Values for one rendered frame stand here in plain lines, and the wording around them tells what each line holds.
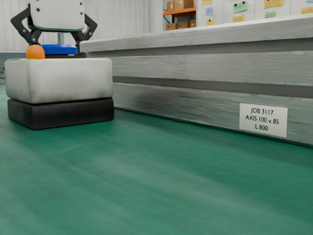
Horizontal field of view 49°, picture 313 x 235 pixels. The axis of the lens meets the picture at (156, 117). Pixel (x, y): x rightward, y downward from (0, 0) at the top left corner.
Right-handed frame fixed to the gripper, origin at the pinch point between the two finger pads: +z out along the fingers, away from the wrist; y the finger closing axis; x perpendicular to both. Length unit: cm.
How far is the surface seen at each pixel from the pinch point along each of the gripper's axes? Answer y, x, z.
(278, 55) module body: 5, 51, 0
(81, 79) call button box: 12.3, 35.7, 2.3
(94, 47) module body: 4.9, 24.1, -1.1
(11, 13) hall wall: -300, -1118, -158
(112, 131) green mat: 11.8, 40.1, 6.4
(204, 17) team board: -261, -219, -49
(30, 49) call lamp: 16.4, 35.0, -0.3
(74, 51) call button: 11.8, 33.3, -0.2
